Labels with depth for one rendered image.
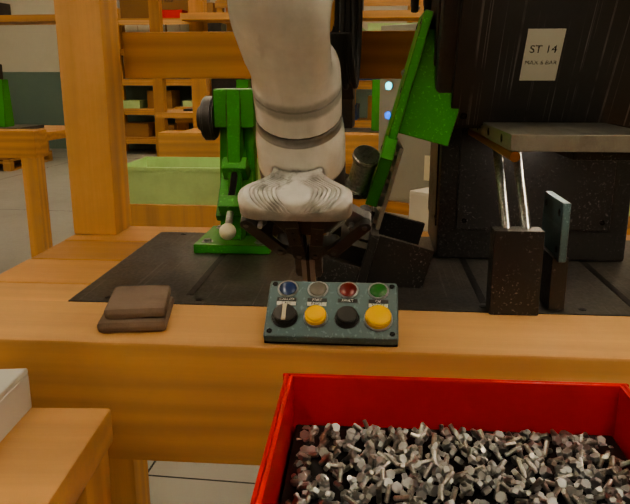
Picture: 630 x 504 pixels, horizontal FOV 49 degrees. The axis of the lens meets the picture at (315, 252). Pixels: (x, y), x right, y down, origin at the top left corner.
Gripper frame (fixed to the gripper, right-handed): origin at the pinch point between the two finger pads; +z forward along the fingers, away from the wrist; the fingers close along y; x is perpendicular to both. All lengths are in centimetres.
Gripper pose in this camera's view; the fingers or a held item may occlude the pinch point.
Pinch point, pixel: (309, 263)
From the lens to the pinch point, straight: 70.3
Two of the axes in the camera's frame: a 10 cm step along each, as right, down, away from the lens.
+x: -0.7, 7.6, -6.5
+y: -10.0, -0.3, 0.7
